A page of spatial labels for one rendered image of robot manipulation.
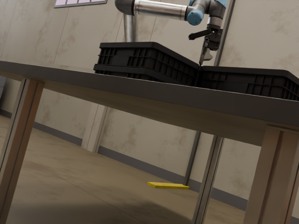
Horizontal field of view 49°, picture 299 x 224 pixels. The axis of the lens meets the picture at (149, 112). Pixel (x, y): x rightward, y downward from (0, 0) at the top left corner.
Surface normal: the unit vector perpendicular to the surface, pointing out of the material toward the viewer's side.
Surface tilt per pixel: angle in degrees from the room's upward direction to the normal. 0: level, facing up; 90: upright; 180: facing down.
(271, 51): 90
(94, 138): 90
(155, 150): 90
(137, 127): 90
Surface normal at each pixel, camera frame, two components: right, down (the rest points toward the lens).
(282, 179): -0.63, -0.20
